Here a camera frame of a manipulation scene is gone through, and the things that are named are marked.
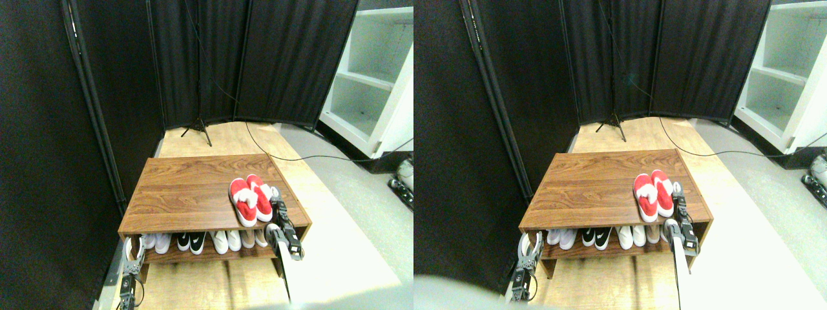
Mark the grey curtain foot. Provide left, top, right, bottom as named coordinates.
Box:
left=102, top=252, right=125, bottom=291

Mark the white shelf unit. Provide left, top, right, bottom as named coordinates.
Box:
left=319, top=6, right=414, bottom=159
left=735, top=0, right=827, bottom=154

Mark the grey machine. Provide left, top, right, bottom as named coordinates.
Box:
left=801, top=153, right=827, bottom=209
left=388, top=157, right=414, bottom=211

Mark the black curtain pole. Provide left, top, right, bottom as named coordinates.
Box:
left=60, top=0, right=127, bottom=217
left=457, top=0, right=527, bottom=211

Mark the black stand foot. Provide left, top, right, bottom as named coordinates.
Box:
left=595, top=115, right=627, bottom=142
left=181, top=118, right=213, bottom=147

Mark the brown shoe rack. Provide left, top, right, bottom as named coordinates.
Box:
left=118, top=154, right=313, bottom=278
left=519, top=149, right=714, bottom=279

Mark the red shoe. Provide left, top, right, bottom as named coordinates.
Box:
left=633, top=173, right=660, bottom=223
left=651, top=169, right=676, bottom=218
left=229, top=179, right=258, bottom=228
left=246, top=174, right=274, bottom=223

